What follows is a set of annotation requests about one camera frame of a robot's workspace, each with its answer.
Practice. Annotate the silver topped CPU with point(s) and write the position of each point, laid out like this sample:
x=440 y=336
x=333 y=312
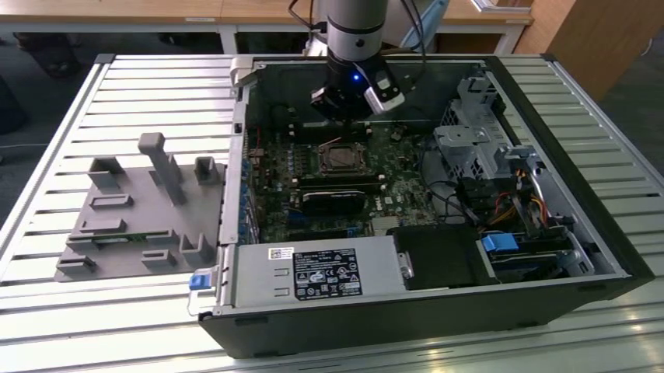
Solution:
x=345 y=157

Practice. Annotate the black RAM slot bank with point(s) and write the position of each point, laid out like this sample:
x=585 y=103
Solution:
x=321 y=134
x=337 y=182

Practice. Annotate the CPU socket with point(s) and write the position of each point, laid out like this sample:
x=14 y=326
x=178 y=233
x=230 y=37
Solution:
x=321 y=171

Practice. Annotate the black plastic drive cover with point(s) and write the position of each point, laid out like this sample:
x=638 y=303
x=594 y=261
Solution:
x=442 y=256

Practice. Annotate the green motherboard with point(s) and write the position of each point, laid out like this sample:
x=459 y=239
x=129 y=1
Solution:
x=400 y=186

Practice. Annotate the metal disk bay cage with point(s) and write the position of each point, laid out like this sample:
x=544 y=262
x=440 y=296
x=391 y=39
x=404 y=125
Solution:
x=456 y=155

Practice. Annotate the pale blue teach pendant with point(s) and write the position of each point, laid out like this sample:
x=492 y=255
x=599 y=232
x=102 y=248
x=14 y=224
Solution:
x=436 y=23

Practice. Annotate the black graphics card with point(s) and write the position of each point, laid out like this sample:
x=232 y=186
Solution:
x=332 y=204

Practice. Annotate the silver finned heat sink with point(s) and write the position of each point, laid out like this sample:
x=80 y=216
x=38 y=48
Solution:
x=387 y=226

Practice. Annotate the silver power supply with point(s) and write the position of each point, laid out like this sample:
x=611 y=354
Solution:
x=260 y=272

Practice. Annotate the grey parts rack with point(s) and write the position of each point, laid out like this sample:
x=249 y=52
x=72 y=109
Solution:
x=136 y=194

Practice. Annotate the blue disk carrier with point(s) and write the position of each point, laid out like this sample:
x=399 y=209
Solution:
x=499 y=244

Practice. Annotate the wooden desk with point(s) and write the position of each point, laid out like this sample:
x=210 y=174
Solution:
x=130 y=8

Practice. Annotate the wooden cabinet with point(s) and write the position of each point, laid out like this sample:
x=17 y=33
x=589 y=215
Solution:
x=597 y=39

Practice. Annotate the green RAM stick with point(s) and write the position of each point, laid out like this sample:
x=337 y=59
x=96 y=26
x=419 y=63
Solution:
x=138 y=236

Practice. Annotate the blue case latch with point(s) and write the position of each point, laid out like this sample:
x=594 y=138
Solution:
x=201 y=281

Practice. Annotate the black PC case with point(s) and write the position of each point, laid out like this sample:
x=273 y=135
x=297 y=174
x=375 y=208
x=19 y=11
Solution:
x=364 y=330

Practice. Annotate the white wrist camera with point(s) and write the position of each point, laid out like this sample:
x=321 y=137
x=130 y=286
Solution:
x=384 y=93

